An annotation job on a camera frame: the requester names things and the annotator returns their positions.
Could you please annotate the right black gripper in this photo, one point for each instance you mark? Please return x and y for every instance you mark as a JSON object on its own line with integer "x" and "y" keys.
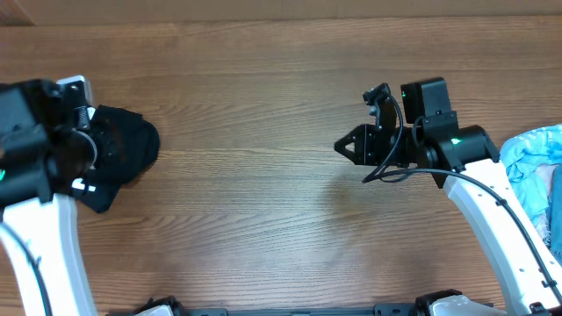
{"x": 371, "y": 145}

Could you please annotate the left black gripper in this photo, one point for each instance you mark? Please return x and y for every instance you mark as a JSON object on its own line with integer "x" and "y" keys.
{"x": 103, "y": 131}

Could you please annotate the plain black t-shirt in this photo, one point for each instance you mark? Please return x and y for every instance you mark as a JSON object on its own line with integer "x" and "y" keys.
{"x": 139, "y": 144}

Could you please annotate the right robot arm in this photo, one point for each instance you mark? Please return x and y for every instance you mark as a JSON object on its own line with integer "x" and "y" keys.
{"x": 421, "y": 135}

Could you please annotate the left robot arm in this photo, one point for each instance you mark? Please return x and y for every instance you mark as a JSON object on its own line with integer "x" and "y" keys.
{"x": 47, "y": 148}

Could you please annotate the folded black shirt white letters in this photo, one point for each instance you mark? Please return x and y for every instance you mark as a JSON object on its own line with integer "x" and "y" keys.
{"x": 98, "y": 197}

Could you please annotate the light blue garment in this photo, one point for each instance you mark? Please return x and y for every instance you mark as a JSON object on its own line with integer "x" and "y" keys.
{"x": 530, "y": 159}

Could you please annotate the blue denim garment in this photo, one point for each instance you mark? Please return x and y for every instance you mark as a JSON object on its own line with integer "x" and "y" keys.
{"x": 556, "y": 214}

